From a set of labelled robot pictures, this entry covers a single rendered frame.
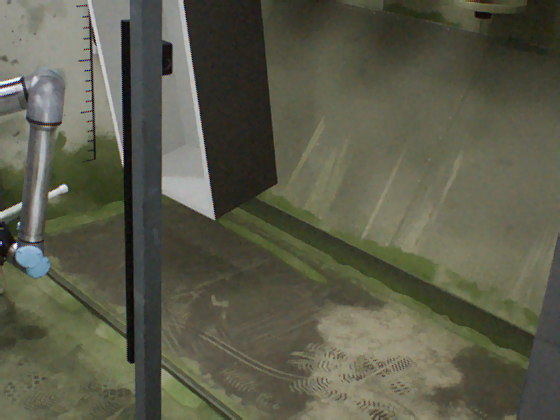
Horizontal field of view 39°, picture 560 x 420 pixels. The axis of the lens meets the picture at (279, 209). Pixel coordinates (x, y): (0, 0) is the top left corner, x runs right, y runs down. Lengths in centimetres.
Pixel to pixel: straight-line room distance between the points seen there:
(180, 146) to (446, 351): 149
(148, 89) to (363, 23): 255
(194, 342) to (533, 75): 179
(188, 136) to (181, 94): 21
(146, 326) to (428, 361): 149
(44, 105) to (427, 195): 169
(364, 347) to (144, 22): 186
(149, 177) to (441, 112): 214
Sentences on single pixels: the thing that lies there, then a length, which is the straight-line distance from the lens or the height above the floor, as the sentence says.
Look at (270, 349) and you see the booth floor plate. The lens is 306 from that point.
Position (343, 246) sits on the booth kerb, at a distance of 366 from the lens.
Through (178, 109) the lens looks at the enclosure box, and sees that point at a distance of 359.
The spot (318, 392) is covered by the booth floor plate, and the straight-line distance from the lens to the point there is 286.
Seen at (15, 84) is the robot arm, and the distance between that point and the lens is 285.
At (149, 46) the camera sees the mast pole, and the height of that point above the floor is 139.
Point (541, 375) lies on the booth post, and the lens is 158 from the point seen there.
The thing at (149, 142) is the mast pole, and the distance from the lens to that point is 169.
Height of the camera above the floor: 175
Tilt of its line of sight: 24 degrees down
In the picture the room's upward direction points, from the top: 4 degrees clockwise
